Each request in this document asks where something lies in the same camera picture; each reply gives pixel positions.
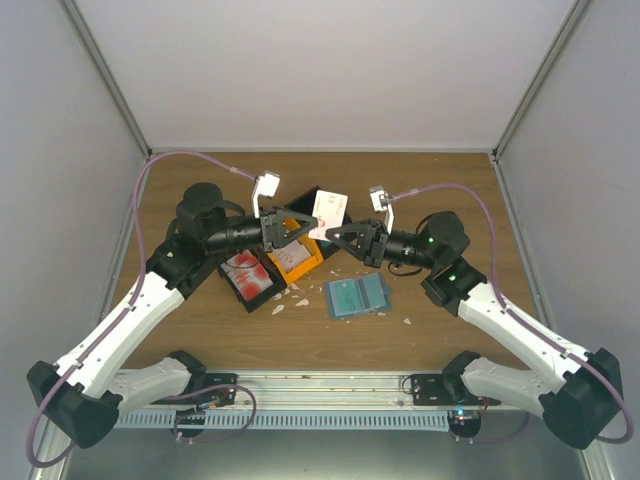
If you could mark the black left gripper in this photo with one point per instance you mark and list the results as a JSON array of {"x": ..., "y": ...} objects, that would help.
[{"x": 274, "y": 228}]

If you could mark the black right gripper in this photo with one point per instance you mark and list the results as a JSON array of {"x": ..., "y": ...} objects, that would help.
[{"x": 371, "y": 242}]

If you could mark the white VIP card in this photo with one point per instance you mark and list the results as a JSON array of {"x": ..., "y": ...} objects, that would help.
[{"x": 329, "y": 208}]

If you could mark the teal VIP chip card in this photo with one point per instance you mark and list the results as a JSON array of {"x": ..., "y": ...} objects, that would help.
[{"x": 344, "y": 298}]

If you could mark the teal card holder wallet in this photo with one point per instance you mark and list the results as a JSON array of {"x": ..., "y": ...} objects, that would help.
[{"x": 376, "y": 293}]

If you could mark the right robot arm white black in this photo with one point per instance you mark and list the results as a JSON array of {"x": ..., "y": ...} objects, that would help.
[{"x": 577, "y": 393}]

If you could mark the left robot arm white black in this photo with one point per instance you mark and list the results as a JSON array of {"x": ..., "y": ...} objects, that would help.
[{"x": 83, "y": 393}]

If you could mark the white cards in orange bin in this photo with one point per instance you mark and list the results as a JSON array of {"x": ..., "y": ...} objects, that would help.
[{"x": 291, "y": 256}]

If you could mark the black bin with teal cards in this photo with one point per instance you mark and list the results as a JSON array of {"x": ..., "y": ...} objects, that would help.
[{"x": 304, "y": 204}]

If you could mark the black bin with red cards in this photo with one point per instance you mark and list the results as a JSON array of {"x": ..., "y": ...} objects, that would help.
[{"x": 278, "y": 282}]

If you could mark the red white cards stack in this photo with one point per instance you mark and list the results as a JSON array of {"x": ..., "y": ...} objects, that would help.
[{"x": 247, "y": 275}]

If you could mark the orange plastic bin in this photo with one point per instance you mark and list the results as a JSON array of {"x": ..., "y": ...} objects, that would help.
[{"x": 315, "y": 260}]

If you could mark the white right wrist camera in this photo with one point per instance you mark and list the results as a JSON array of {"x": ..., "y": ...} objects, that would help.
[{"x": 382, "y": 203}]

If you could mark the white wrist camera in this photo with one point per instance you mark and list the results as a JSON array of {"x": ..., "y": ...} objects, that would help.
[
  {"x": 266, "y": 185},
  {"x": 382, "y": 203}
]

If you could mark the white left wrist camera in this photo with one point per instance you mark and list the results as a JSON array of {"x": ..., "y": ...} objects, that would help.
[{"x": 266, "y": 185}]

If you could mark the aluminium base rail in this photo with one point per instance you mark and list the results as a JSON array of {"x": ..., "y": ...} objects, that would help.
[{"x": 342, "y": 391}]

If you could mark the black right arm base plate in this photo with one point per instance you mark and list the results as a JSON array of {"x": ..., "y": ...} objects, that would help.
[{"x": 436, "y": 389}]

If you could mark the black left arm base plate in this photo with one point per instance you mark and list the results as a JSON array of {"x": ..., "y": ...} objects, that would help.
[{"x": 208, "y": 388}]

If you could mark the grey slotted cable duct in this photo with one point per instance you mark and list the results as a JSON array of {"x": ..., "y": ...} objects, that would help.
[{"x": 319, "y": 420}]

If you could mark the aluminium frame post left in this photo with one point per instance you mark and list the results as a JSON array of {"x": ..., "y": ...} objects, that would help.
[{"x": 89, "y": 43}]

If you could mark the aluminium frame post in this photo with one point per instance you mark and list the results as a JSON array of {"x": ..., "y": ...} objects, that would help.
[
  {"x": 89, "y": 43},
  {"x": 574, "y": 17}
]

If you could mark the aluminium frame post right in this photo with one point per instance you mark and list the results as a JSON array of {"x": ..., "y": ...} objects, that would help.
[{"x": 574, "y": 17}]

